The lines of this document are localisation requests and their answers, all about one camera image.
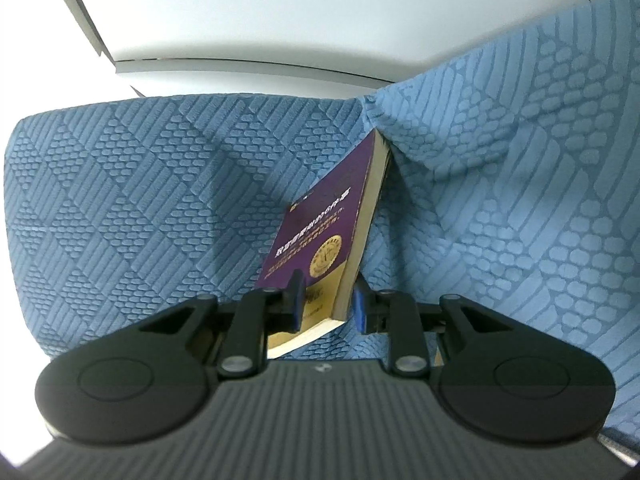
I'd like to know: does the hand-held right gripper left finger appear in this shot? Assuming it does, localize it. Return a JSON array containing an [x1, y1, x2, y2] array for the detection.
[[137, 269, 307, 380]]

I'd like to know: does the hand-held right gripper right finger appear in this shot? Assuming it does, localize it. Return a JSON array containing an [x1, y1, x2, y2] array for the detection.
[[351, 276, 503, 380]]

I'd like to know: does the purple and yellow book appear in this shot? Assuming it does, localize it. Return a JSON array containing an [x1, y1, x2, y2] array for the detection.
[[197, 129, 396, 361]]

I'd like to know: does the blue quilted sofa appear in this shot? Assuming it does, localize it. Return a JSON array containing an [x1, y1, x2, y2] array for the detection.
[[2, 0, 640, 441]]

